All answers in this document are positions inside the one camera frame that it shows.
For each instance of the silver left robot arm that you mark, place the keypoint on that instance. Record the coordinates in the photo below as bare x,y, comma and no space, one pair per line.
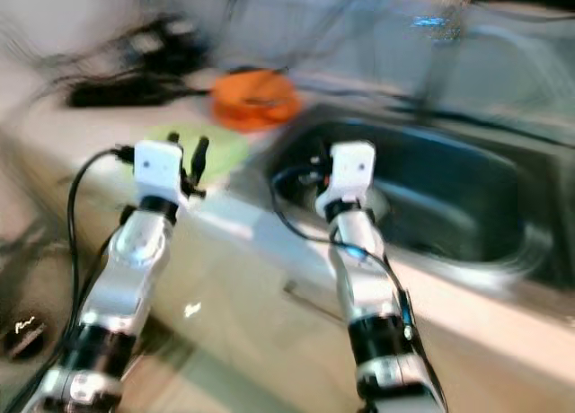
135,269

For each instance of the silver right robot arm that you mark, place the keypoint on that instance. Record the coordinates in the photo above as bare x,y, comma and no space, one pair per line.
359,278

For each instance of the chrome kitchen faucet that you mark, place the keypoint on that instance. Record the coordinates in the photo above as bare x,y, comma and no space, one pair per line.
440,27

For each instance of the orange bowl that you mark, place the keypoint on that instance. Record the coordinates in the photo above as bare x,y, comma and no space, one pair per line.
253,88

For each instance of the black power strip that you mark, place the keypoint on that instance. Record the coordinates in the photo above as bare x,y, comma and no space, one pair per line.
121,92

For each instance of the black power adapter box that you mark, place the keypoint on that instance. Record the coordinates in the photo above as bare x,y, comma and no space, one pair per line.
154,49

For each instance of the stainless steel sink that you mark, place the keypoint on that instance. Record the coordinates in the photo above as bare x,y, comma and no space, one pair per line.
467,197

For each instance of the grey floor fan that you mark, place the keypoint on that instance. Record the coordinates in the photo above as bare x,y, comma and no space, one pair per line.
22,328

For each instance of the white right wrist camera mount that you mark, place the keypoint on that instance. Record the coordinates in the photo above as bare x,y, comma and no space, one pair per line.
350,166

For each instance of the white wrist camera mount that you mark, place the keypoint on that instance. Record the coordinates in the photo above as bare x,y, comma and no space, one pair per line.
157,166
350,166

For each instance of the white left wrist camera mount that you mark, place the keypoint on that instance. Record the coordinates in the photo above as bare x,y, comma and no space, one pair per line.
157,166

